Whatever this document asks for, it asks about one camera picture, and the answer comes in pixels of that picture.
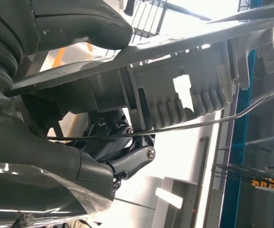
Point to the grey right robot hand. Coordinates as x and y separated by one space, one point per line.
44 148

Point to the steel workbench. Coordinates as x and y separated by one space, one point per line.
75 55

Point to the clear plastic film on hand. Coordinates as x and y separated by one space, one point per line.
44 188

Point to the long ceiling light strip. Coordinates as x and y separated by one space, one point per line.
168 198

